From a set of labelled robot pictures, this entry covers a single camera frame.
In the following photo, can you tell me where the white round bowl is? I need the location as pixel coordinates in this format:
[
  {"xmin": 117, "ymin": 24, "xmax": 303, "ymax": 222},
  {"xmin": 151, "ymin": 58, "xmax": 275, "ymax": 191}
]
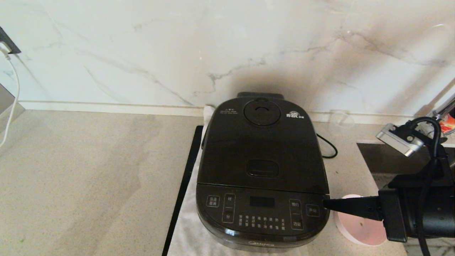
[{"xmin": 334, "ymin": 194, "xmax": 388, "ymax": 246}]

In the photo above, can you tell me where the stainless steel sink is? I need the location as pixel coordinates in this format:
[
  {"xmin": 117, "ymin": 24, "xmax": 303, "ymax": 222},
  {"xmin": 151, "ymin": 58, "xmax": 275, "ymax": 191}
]
[{"xmin": 357, "ymin": 143, "xmax": 455, "ymax": 191}]

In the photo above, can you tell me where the grey crumpled cloth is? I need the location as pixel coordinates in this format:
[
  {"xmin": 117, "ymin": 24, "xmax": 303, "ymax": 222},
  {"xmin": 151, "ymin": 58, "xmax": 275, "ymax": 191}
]
[{"xmin": 405, "ymin": 238, "xmax": 455, "ymax": 256}]

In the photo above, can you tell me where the clear plastic cup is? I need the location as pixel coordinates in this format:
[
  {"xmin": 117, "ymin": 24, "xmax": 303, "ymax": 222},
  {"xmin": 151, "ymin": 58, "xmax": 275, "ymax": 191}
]
[{"xmin": 328, "ymin": 110, "xmax": 355, "ymax": 137}]

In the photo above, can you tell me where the orange object behind faucet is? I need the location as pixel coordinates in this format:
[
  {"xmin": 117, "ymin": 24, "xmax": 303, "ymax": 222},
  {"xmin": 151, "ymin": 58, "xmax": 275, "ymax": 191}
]
[{"xmin": 441, "ymin": 116, "xmax": 455, "ymax": 135}]

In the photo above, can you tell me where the chrome faucet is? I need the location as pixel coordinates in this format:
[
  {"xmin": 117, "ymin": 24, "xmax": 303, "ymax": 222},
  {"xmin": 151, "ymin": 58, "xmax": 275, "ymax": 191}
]
[{"xmin": 425, "ymin": 94, "xmax": 455, "ymax": 125}]

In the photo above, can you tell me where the black flat strip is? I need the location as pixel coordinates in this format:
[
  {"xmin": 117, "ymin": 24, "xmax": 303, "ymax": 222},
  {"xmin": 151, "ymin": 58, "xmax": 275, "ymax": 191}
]
[{"xmin": 162, "ymin": 125, "xmax": 204, "ymax": 256}]

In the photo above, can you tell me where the white towel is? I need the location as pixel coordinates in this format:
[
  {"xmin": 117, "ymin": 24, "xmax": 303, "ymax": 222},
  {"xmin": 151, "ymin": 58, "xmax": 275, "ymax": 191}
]
[{"xmin": 167, "ymin": 105, "xmax": 310, "ymax": 256}]

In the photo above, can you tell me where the grey side panel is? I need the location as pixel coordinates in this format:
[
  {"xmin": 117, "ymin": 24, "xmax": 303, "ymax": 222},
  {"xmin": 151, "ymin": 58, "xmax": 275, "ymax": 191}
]
[{"xmin": 0, "ymin": 84, "xmax": 25, "ymax": 125}]

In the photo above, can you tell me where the black power cord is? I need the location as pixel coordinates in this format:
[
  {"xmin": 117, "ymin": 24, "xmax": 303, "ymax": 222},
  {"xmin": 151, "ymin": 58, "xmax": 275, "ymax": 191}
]
[{"xmin": 316, "ymin": 133, "xmax": 337, "ymax": 159}]

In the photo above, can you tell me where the white cable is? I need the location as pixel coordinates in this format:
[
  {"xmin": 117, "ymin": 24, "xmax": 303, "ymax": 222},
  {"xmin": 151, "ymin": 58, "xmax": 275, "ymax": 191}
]
[{"xmin": 0, "ymin": 53, "xmax": 21, "ymax": 148}]

